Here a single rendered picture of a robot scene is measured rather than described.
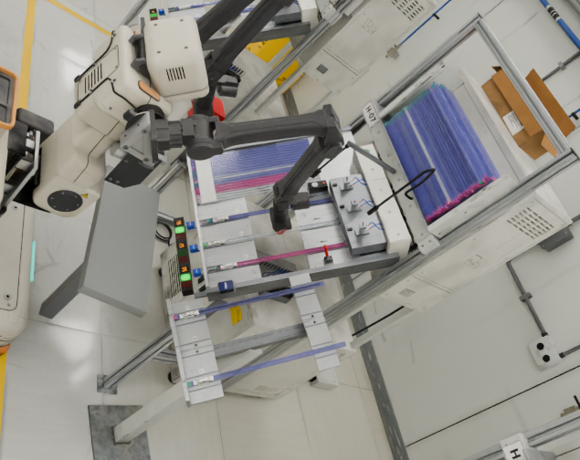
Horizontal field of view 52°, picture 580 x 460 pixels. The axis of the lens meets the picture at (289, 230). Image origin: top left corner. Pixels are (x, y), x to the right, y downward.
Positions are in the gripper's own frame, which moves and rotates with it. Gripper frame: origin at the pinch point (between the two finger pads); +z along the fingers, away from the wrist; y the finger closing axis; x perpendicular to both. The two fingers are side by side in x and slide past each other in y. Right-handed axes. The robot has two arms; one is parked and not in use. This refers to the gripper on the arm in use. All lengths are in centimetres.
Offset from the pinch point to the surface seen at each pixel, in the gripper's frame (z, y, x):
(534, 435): -17, -93, -54
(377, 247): -4.8, -16.9, -32.8
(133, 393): 64, -28, 68
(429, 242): -13, -23, -49
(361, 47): 21, 123, -70
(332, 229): -0.2, -3.0, -19.9
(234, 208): 2.4, 15.6, 15.2
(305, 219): 0.6, 4.0, -10.8
